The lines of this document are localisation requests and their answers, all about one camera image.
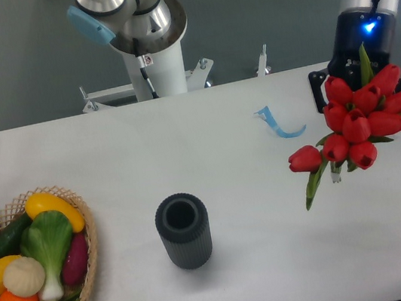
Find red tulip bouquet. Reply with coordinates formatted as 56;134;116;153
288;45;401;210

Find purple toy sweet potato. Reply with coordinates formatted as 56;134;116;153
61;232;88;286

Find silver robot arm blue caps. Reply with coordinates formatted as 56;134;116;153
67;0;399;96

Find green toy cucumber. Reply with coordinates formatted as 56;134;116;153
0;213;32;259

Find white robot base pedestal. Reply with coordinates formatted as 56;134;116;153
121;41;188;102

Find woven wicker basket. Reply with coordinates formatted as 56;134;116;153
0;179;108;301

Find green toy bok choy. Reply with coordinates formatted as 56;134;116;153
20;210;73;301

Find cream toy garlic bulb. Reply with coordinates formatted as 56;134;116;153
3;256;46;298

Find dark grey ribbed vase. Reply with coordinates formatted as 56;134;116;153
155;192;213;270

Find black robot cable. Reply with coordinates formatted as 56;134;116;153
131;35;160;102

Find blue ribbon strip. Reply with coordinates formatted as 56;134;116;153
254;106;307;139

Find yellow toy squash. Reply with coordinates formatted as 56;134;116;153
25;192;85;233

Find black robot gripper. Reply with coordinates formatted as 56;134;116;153
308;11;401;114

